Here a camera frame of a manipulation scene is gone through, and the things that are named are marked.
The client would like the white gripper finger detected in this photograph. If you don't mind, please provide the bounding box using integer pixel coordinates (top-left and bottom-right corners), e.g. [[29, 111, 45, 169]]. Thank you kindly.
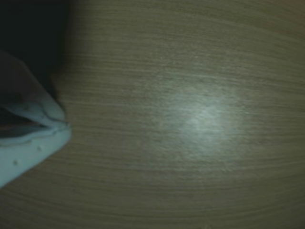
[[0, 125, 72, 189], [0, 49, 67, 126]]

